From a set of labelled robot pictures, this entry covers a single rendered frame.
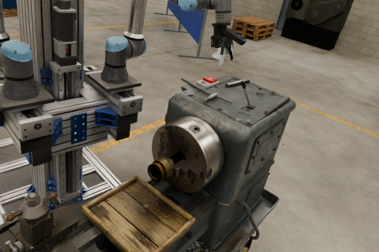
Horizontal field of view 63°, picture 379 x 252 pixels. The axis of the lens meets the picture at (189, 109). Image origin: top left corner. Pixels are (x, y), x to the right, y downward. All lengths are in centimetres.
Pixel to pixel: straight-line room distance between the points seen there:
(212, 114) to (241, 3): 1117
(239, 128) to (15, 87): 99
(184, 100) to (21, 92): 73
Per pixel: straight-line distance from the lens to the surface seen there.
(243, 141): 130
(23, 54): 151
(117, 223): 132
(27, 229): 107
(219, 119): 136
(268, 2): 1196
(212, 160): 126
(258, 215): 201
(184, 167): 126
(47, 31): 172
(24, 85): 155
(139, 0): 175
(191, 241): 153
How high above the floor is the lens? 187
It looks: 27 degrees down
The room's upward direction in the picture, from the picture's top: 11 degrees clockwise
